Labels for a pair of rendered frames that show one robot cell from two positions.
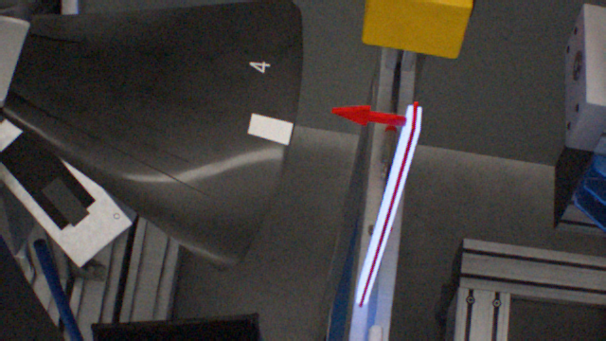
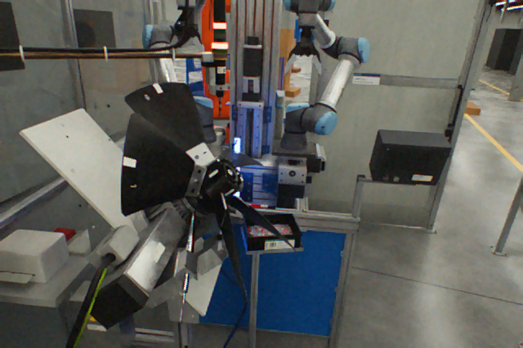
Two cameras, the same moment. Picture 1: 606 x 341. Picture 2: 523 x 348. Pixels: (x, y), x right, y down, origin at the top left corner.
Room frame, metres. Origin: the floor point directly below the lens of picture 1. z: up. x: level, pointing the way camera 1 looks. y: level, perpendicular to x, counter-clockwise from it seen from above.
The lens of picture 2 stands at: (0.30, 1.28, 1.62)
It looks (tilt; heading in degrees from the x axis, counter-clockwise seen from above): 23 degrees down; 275
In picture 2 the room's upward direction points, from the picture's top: 3 degrees clockwise
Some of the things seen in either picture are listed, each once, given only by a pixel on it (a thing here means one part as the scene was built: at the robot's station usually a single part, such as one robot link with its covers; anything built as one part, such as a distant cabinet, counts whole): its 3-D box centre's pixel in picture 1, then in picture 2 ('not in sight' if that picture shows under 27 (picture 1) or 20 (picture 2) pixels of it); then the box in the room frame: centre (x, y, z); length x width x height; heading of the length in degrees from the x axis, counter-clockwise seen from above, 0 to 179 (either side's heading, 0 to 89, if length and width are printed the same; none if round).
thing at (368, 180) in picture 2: not in sight; (386, 180); (-0.10, -0.10, 1.04); 0.24 x 0.03 x 0.03; 1
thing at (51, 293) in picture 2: not in sight; (56, 262); (1.08, 0.39, 0.85); 0.36 x 0.24 x 0.03; 91
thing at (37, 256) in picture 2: not in sight; (28, 257); (1.11, 0.47, 0.92); 0.17 x 0.16 x 0.11; 1
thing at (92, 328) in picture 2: not in sight; (104, 319); (0.86, 0.50, 0.73); 0.15 x 0.09 x 0.22; 1
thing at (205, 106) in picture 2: not in sight; (200, 109); (0.79, -0.47, 1.20); 0.13 x 0.12 x 0.14; 39
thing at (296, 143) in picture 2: not in sight; (294, 137); (0.29, -0.48, 1.09); 0.15 x 0.15 x 0.10
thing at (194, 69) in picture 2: not in sight; (215, 76); (2.23, -6.92, 0.49); 1.27 x 0.88 x 0.98; 79
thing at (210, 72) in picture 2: not in sight; (216, 71); (0.54, 0.28, 1.50); 0.09 x 0.07 x 0.10; 36
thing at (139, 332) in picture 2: not in sight; (154, 338); (0.75, 0.41, 0.56); 0.19 x 0.04 x 0.04; 1
